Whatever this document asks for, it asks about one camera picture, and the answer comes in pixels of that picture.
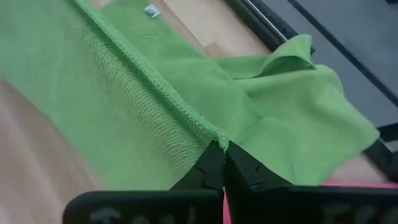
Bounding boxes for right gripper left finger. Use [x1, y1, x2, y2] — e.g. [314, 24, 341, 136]
[63, 140, 226, 224]

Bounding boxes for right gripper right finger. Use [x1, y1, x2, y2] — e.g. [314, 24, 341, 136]
[223, 141, 398, 224]

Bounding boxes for green microfiber towel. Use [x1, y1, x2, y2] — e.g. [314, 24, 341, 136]
[0, 0, 230, 191]
[99, 0, 381, 187]

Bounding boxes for black aluminium table frame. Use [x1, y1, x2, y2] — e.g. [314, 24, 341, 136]
[223, 0, 398, 183]

